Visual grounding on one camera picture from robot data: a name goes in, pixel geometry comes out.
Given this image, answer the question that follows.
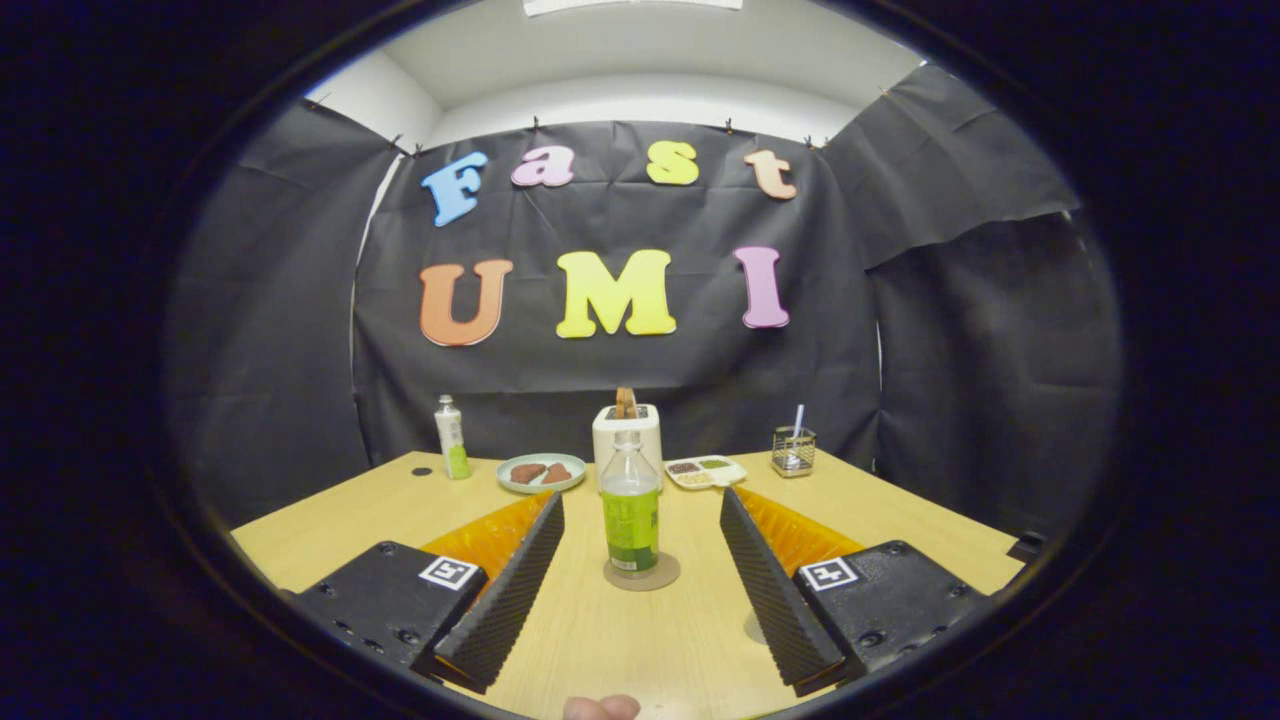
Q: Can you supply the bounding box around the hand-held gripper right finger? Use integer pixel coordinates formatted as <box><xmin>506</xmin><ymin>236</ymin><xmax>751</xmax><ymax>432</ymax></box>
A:
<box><xmin>719</xmin><ymin>486</ymin><xmax>991</xmax><ymax>698</ymax></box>

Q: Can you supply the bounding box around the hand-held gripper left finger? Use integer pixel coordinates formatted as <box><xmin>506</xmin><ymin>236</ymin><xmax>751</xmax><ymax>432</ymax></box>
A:
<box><xmin>290</xmin><ymin>488</ymin><xmax>567</xmax><ymax>695</ymax></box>

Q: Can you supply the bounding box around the round brown coaster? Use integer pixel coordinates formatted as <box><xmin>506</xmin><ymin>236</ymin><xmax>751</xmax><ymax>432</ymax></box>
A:
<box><xmin>603</xmin><ymin>552</ymin><xmax>681</xmax><ymax>592</ymax></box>

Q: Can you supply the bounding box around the clear juice bottle green label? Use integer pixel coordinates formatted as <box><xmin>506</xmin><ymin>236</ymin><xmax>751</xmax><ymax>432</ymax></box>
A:
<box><xmin>600</xmin><ymin>430</ymin><xmax>662</xmax><ymax>580</ymax></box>

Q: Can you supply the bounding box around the small white and green bottle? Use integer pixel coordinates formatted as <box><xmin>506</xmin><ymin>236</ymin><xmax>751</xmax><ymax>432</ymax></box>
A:
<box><xmin>434</xmin><ymin>394</ymin><xmax>472</xmax><ymax>481</ymax></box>

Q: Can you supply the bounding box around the pale green plate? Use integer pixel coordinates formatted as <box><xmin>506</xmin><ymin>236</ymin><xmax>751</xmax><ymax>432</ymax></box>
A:
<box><xmin>496</xmin><ymin>453</ymin><xmax>588</xmax><ymax>495</ymax></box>

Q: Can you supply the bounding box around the wooden table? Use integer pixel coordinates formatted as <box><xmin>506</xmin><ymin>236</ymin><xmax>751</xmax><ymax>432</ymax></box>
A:
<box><xmin>230</xmin><ymin>450</ymin><xmax>1026</xmax><ymax>720</ymax></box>

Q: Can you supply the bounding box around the white divided snack tray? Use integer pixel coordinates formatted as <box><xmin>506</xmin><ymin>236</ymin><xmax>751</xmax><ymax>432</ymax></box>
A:
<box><xmin>664</xmin><ymin>455</ymin><xmax>748</xmax><ymax>491</ymax></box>

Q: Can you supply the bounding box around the white toaster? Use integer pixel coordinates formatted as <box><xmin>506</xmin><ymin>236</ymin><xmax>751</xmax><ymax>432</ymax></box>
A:
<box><xmin>592</xmin><ymin>403</ymin><xmax>663</xmax><ymax>493</ymax></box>

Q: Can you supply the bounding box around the black backdrop cloth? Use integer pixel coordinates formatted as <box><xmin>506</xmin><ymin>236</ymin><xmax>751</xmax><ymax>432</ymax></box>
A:
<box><xmin>165</xmin><ymin>62</ymin><xmax>1121</xmax><ymax>541</ymax></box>

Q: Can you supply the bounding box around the ceiling light panel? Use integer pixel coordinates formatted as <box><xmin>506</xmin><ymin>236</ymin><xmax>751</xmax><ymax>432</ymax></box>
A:
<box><xmin>523</xmin><ymin>0</ymin><xmax>746</xmax><ymax>18</ymax></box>

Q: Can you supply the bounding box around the wire mesh holder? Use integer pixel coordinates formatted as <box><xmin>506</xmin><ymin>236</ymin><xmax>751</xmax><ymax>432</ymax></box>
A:
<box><xmin>771</xmin><ymin>426</ymin><xmax>817</xmax><ymax>478</ymax></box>

